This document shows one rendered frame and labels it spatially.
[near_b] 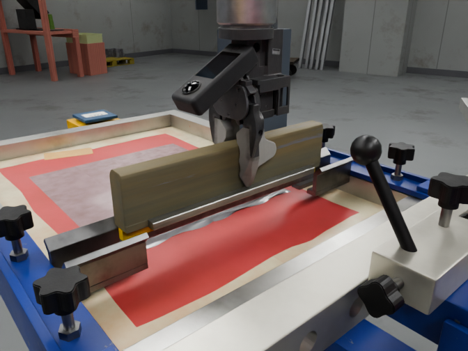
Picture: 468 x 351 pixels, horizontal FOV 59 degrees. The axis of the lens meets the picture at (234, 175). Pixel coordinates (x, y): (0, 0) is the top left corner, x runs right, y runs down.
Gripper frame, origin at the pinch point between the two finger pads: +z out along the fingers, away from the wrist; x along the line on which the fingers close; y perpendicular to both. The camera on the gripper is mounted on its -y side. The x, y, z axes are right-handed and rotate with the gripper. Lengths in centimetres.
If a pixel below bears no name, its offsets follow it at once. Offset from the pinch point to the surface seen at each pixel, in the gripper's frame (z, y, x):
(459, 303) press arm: 0.5, -2.9, -32.8
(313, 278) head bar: 0.5, -9.5, -22.5
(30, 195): 9.3, -19.6, 34.0
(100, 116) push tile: 8, 12, 75
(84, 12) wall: 0, 364, 946
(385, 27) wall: 24, 718, 403
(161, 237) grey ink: 9.0, -9.6, 5.3
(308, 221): 9.4, 11.1, -5.3
